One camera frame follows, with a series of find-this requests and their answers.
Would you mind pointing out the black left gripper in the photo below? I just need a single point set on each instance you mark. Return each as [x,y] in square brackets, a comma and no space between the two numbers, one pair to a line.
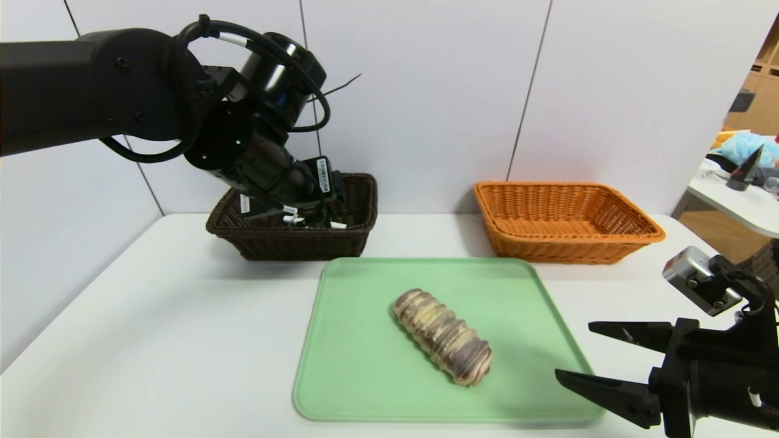
[277,210]

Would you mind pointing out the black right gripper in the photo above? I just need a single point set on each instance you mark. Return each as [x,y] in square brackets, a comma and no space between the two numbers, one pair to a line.
[677,367]

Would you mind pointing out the white marker with black cap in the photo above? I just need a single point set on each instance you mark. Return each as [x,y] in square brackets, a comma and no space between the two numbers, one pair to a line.
[292,220]

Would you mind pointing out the marbled twisted bread roll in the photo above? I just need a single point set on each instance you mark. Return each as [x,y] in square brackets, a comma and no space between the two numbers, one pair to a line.
[441,334]

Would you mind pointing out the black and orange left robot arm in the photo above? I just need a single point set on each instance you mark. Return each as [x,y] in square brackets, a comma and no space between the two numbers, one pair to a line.
[91,85]

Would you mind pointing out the dark brown wicker basket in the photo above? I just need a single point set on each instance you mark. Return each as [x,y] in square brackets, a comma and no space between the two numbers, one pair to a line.
[341,243]

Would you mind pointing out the orange wicker basket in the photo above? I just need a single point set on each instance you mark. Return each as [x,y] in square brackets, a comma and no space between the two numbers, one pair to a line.
[548,249]

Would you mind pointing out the dark woven object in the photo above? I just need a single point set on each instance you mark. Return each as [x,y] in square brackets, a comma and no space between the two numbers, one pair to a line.
[767,255]

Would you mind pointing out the light green plastic tray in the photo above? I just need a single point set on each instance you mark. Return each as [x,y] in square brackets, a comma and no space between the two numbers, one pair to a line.
[365,377]

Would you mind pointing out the white side table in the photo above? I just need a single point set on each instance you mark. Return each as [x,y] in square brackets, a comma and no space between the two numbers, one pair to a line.
[742,210]

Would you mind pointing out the black cone object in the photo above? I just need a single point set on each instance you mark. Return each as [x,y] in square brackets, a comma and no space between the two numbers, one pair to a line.
[744,173]

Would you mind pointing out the orange plush item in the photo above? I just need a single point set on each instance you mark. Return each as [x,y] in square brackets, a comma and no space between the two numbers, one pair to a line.
[723,139]

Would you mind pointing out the light blue fluffy item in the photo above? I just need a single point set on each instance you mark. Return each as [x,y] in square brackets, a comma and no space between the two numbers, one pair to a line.
[742,148]

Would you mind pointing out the wooden shelf unit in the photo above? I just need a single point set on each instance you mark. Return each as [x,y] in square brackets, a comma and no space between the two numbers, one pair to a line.
[764,103]

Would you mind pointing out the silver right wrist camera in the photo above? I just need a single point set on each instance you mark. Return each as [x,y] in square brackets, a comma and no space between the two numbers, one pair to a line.
[697,280]

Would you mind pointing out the black right camera mount bracket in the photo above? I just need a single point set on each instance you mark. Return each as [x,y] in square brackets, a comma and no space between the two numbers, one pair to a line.
[761,322]

